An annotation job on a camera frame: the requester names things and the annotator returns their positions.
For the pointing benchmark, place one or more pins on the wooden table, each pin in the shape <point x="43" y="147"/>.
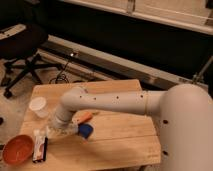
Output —
<point x="119" y="140"/>

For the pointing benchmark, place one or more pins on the black office chair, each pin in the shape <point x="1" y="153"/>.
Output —
<point x="18" y="47"/>

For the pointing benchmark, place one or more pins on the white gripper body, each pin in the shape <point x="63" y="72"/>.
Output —
<point x="59" y="129"/>

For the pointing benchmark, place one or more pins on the orange ceramic bowl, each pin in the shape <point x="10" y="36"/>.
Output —
<point x="18" y="149"/>

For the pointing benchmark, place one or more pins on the orange toy carrot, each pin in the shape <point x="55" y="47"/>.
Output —
<point x="85" y="117"/>

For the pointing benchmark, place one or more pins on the clear plastic water bottle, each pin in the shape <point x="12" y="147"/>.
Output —
<point x="46" y="130"/>

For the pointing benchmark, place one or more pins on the white plastic cup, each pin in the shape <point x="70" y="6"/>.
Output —
<point x="38" y="105"/>

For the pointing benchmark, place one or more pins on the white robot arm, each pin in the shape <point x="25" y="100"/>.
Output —
<point x="185" y="110"/>

